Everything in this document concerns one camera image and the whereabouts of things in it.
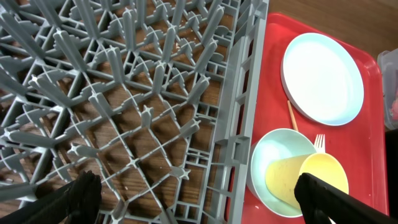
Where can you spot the yellow plastic cup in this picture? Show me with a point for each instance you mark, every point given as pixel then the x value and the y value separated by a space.
pixel 282 175

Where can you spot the light blue plate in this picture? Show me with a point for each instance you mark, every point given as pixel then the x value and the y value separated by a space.
pixel 322 80

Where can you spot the light blue bowl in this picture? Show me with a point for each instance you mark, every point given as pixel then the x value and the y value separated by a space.
pixel 277 144

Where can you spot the wooden chopstick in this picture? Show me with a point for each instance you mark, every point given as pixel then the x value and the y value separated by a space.
pixel 292 116

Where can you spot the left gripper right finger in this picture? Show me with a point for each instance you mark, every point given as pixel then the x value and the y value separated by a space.
pixel 321 202

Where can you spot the clear plastic bin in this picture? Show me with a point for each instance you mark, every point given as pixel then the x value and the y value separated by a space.
pixel 387 61

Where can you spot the white plastic fork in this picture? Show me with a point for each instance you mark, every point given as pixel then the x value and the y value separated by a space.
pixel 319 143

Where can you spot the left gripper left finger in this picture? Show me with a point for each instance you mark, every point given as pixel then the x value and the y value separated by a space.
pixel 77 202

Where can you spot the red snack wrapper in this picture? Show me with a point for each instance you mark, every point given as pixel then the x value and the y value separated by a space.
pixel 393 111

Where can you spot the grey dishwasher rack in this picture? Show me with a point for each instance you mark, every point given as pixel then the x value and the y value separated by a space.
pixel 155 97

